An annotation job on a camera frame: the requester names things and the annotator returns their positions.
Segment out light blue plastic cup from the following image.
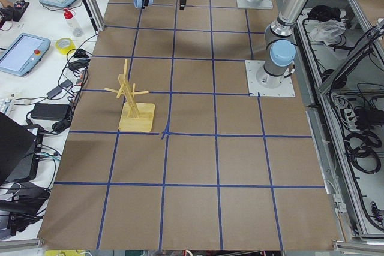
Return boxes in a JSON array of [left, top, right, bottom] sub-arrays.
[[133, 0, 154, 9]]

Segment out wooden cup rack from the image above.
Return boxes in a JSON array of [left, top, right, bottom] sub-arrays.
[[104, 59, 155, 132]]

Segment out red capped squeeze bottle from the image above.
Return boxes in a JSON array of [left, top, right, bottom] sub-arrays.
[[64, 8, 84, 37]]

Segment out yellow tape roll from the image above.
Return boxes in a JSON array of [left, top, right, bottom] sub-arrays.
[[55, 37, 76, 55]]

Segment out near teach pendant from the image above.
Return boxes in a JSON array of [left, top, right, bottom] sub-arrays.
[[1, 33, 51, 76]]

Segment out black power adapter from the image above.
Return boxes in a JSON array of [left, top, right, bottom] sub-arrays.
[[31, 103, 70, 121]]

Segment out black laptop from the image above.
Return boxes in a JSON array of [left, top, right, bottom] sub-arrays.
[[1, 113, 43, 184]]

